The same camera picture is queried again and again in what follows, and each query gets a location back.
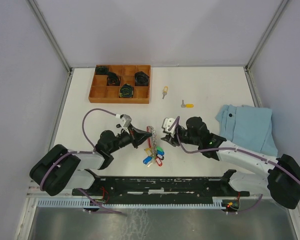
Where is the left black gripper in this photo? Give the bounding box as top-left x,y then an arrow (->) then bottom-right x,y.
108,123 -> 152,154

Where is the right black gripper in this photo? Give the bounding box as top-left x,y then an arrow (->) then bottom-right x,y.
160,126 -> 200,148

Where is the green key tag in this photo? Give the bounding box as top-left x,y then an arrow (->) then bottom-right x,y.
156,146 -> 164,152

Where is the yellow key tag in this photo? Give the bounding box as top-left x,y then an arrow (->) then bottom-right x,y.
144,148 -> 152,156

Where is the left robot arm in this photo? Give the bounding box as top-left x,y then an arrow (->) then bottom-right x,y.
29,125 -> 152,196

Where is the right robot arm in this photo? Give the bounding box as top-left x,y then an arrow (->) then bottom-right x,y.
161,116 -> 300,210

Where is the yellow tag key right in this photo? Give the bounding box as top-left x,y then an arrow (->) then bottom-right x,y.
181,100 -> 194,108

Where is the yellow tag key upper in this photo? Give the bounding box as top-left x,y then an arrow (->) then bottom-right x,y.
162,86 -> 169,100

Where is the wooden compartment tray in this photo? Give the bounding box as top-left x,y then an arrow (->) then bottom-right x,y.
88,64 -> 151,104

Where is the light blue cloth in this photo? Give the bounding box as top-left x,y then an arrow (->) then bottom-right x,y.
215,104 -> 278,157

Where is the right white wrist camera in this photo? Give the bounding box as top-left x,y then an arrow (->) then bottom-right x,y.
161,117 -> 177,137

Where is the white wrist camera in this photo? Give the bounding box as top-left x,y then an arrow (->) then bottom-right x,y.
115,114 -> 132,133
161,117 -> 177,137

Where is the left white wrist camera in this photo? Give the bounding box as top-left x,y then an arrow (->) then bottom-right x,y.
115,114 -> 132,133

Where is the black yellow cable coil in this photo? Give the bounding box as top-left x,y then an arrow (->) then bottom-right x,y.
118,83 -> 135,99

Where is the black cable coil right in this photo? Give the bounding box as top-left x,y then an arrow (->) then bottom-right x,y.
134,70 -> 150,87

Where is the black cable coil top-left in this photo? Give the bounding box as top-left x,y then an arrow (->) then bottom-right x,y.
94,65 -> 110,76

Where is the white cable duct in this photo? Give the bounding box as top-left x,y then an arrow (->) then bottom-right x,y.
36,196 -> 228,210

